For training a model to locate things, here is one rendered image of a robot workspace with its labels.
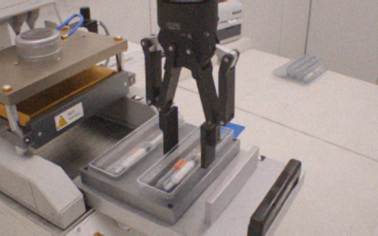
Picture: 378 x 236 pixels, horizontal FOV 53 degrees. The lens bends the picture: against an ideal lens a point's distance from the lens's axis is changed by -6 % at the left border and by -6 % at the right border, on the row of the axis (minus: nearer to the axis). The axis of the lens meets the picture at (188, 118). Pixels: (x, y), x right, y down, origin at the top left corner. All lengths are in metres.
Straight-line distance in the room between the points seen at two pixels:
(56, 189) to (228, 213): 0.24
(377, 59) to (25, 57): 2.62
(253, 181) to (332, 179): 0.43
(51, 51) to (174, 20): 0.29
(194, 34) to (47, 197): 0.30
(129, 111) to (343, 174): 0.55
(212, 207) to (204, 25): 0.22
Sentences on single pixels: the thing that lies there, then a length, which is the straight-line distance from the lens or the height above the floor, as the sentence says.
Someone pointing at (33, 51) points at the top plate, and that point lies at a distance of 0.69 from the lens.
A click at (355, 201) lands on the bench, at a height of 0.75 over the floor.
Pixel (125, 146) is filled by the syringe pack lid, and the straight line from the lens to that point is 0.63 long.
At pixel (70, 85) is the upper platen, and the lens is 0.71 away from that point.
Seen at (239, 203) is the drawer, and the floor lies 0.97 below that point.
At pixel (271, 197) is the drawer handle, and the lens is 0.53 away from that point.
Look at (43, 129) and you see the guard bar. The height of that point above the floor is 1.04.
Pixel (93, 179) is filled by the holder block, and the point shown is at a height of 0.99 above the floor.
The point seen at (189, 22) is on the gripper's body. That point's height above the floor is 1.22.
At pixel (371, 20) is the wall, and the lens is 2.97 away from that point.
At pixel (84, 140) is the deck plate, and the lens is 0.80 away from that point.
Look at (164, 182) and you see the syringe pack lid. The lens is 0.54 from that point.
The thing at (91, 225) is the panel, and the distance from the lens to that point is 0.63.
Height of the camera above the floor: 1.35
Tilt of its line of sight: 30 degrees down
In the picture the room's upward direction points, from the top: straight up
